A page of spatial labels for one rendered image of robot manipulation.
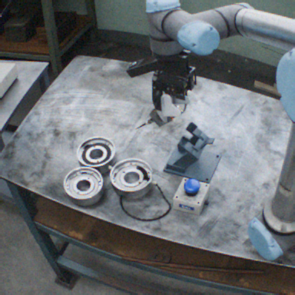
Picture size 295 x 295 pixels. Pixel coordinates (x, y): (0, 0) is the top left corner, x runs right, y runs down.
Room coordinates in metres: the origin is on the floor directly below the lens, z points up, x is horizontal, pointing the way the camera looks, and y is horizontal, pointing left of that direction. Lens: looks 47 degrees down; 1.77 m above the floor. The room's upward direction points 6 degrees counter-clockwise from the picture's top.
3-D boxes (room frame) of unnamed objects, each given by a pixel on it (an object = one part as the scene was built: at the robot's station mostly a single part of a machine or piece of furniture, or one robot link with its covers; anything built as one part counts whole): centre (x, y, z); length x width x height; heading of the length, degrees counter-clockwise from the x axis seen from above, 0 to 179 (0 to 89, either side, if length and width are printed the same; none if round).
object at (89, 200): (0.77, 0.17, 0.82); 0.10 x 0.10 x 0.04
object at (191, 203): (0.70, -0.10, 0.82); 0.08 x 0.07 x 0.05; 62
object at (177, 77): (0.87, -0.08, 1.09); 0.09 x 0.08 x 0.12; 57
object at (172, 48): (0.88, -0.07, 1.17); 0.08 x 0.08 x 0.05
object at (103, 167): (0.87, 0.13, 0.82); 0.10 x 0.10 x 0.04
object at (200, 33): (0.80, -0.13, 1.25); 0.11 x 0.11 x 0.08; 27
